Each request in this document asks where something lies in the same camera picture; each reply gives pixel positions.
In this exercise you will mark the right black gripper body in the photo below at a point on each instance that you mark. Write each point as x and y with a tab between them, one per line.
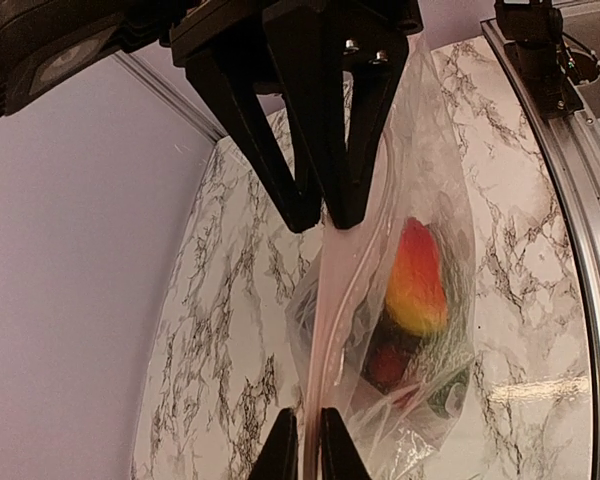
44	43

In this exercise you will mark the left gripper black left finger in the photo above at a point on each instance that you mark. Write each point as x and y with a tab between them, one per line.
278	459

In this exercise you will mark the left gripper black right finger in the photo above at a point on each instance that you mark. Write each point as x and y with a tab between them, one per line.
340	459

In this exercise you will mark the clear zip top bag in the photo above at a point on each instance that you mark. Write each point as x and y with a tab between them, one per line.
380	325

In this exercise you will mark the red fake strawberry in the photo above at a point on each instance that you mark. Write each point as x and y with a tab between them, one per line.
385	365

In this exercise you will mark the green fake cucumber slices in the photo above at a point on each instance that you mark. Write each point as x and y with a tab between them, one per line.
450	351

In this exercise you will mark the orange red fake mango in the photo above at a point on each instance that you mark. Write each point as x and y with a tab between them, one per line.
415	298

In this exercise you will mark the right aluminium frame post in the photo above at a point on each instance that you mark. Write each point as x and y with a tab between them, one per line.
165	91

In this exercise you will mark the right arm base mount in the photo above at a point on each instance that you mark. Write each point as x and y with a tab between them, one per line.
550	62

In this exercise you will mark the front aluminium rail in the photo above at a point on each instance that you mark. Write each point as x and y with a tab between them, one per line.
571	148

